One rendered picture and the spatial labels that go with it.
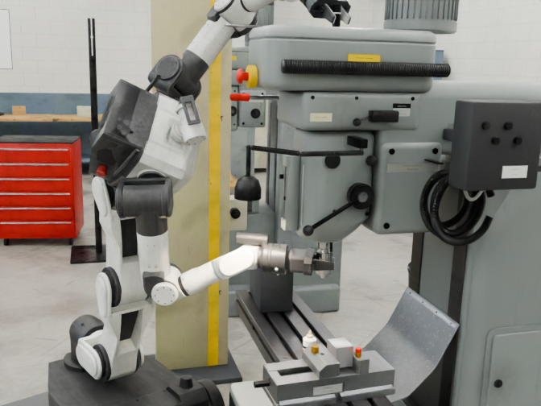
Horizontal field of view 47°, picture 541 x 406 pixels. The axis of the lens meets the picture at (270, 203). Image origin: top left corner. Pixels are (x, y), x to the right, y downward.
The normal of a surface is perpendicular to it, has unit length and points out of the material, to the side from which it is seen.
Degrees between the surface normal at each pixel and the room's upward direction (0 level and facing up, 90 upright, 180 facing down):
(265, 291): 90
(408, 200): 90
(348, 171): 90
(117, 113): 58
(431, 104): 90
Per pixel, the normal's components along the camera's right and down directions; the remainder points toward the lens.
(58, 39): 0.27, 0.22
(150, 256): 0.04, 0.42
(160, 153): 0.54, -0.36
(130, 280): 0.62, 0.04
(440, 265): -0.96, 0.04
